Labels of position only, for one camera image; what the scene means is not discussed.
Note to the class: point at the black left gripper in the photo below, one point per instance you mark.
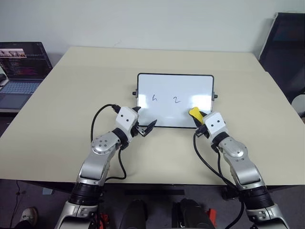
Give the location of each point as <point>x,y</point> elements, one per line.
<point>139,130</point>

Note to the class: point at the white round object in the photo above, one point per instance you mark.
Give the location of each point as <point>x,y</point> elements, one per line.
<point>299,105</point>

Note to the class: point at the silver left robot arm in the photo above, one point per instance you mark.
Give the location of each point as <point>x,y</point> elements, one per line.
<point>95,164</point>

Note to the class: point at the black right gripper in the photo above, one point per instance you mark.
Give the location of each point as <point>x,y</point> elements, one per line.
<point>202,132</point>

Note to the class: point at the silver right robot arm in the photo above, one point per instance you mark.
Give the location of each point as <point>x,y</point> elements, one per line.
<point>245,167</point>

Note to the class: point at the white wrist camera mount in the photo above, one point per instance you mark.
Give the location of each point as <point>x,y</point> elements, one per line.
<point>125,119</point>
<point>215,124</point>

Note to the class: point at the white shoe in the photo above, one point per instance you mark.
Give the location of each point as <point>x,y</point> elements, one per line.
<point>29,213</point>

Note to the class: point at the black-framed whiteboard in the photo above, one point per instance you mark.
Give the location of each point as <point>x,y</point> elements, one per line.
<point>174,88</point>

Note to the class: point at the black table leg bracket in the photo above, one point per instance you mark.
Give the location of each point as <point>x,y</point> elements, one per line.
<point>228,193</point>

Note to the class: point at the yellow eraser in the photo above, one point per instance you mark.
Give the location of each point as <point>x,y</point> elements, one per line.
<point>196,114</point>

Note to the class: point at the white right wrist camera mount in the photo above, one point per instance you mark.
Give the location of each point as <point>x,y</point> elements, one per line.
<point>215,124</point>

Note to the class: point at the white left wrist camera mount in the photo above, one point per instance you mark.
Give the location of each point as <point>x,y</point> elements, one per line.
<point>125,119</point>

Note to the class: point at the dark rounded shape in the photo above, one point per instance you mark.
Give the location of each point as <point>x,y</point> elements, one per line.
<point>193,214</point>

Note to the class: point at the open grey laptop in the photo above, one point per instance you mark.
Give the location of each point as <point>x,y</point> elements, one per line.
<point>21,69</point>

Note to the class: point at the dark leaning monitor panel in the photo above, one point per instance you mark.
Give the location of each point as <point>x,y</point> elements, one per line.
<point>283,52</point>

